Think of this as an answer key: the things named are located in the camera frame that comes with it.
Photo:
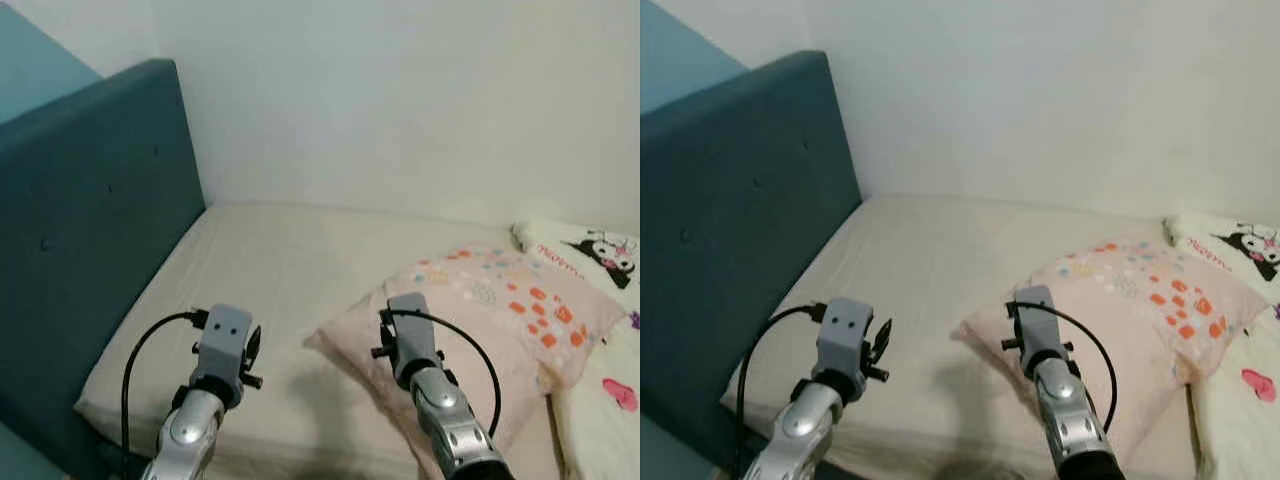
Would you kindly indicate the pink floral pillow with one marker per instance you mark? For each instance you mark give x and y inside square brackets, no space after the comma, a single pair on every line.
[470,330]
[1130,320]

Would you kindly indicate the teal upholstered headboard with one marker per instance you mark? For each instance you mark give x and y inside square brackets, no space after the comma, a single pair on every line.
[740,220]
[90,230]

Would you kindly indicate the cream cartoon print blanket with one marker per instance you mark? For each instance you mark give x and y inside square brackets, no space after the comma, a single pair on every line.
[1240,420]
[600,420]

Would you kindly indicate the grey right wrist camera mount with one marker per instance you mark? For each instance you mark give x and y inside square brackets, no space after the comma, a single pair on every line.
[1035,325]
[410,330]

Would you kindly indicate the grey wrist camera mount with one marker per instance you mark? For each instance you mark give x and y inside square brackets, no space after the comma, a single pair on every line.
[843,330]
[410,330]
[225,335]
[1035,325]

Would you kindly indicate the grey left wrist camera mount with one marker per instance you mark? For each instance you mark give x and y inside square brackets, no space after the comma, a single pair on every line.
[225,335]
[843,330]

